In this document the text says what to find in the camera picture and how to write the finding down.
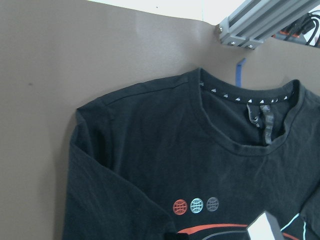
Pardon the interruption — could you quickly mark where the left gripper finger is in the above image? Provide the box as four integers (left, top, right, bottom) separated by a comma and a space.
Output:
164, 232, 189, 240

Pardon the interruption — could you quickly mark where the black printed t-shirt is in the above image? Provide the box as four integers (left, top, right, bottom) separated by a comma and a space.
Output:
62, 68, 320, 240

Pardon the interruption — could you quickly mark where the aluminium frame post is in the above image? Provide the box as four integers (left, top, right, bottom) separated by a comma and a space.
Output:
218, 0, 320, 50

